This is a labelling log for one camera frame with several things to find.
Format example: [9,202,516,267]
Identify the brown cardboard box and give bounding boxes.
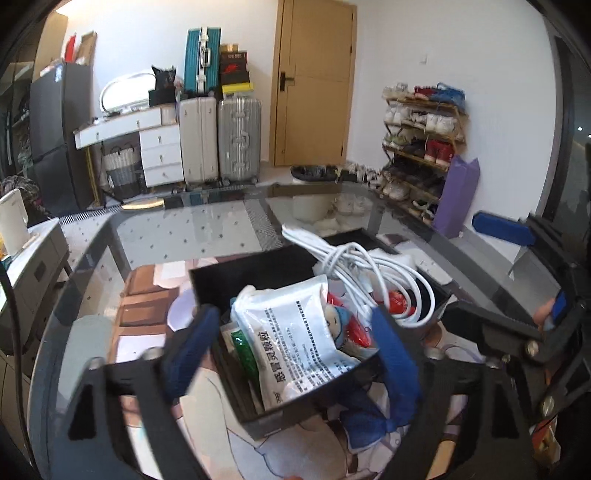
[32,11,99,80]

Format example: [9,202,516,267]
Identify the teal suitcase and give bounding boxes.
[184,28,223,99]

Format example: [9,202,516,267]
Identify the rows of shoes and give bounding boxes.
[382,82,467,223]

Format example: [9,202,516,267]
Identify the red white plastic packet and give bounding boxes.
[339,288,410,350]

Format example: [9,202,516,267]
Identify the white power strip with cable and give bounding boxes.
[280,223,437,330]

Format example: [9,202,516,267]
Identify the grey drawer cabinet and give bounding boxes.
[0,217,70,357]

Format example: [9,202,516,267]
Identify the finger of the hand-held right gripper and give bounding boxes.
[442,285,571,366]
[473,211,577,296]

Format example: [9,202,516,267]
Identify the printed desk mat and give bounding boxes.
[113,230,555,480]

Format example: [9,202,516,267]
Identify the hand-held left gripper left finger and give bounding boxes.
[67,304,222,480]

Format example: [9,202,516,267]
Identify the black red shoe box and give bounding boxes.
[220,51,250,75]

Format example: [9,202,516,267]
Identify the black cable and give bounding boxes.
[0,265,33,394]

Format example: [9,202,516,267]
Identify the white suitcase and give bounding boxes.
[177,95,221,188]

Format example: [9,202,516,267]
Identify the oval white mirror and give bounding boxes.
[100,69,160,114]

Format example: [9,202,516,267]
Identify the wooden door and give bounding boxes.
[270,0,359,168]

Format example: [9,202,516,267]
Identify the green white medicine packet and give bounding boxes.
[219,320,267,412]
[229,274,361,412]

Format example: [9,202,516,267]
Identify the purple paper bag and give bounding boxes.
[431,154,481,239]

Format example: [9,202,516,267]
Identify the black cardboard box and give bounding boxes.
[188,226,454,439]

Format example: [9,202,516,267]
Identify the black refrigerator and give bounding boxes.
[28,62,96,214]

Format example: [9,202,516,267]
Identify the white vanity desk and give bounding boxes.
[73,108,184,188]

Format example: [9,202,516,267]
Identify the white round bin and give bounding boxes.
[293,193,331,223]

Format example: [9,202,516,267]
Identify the wicker basket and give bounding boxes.
[102,145,142,188]

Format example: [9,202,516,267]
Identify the silver suitcase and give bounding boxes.
[216,94,263,184]

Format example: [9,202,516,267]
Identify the wooden shoe rack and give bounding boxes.
[382,85,467,223]

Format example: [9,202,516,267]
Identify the white blue plush toy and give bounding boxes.
[321,302,419,451]

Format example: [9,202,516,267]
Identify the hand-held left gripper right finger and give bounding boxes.
[369,305,537,480]

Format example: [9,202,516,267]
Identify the pile of loose shoes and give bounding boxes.
[290,161,394,223]

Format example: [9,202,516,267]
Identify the black bag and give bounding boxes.
[148,64,179,106]

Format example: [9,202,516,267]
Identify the dark glass cabinet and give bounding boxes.
[0,59,33,179]

